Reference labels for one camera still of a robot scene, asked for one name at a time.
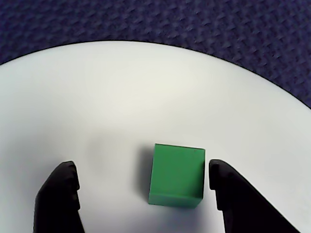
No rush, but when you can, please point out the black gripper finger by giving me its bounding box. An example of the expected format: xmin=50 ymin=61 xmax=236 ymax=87
xmin=33 ymin=160 xmax=86 ymax=233
xmin=208 ymin=159 xmax=303 ymax=233

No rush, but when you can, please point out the green cube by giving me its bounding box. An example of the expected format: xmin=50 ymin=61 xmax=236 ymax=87
xmin=148 ymin=143 xmax=206 ymax=209

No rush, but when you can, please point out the white round plate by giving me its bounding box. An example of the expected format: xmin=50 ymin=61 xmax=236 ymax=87
xmin=0 ymin=40 xmax=311 ymax=233

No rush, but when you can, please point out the blue woven tablecloth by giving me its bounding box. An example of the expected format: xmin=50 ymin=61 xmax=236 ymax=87
xmin=0 ymin=0 xmax=311 ymax=109

